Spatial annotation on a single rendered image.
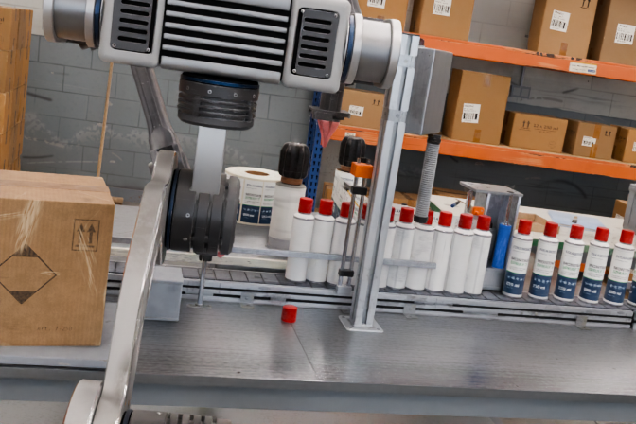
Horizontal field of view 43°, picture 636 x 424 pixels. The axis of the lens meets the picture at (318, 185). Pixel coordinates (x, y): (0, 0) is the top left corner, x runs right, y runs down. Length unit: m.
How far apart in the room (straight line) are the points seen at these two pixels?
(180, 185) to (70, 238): 0.24
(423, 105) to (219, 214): 0.61
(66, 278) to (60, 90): 5.11
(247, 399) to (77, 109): 5.12
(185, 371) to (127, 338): 0.46
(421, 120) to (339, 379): 0.59
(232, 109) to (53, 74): 5.27
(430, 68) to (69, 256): 0.84
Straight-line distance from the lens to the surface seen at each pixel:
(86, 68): 6.51
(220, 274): 1.94
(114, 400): 1.04
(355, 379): 1.59
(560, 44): 6.07
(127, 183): 6.57
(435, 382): 1.65
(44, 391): 1.57
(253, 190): 2.44
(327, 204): 1.93
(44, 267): 1.50
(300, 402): 1.62
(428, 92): 1.77
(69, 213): 1.47
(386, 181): 1.80
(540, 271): 2.17
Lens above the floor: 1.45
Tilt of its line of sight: 10 degrees down
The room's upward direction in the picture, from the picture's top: 8 degrees clockwise
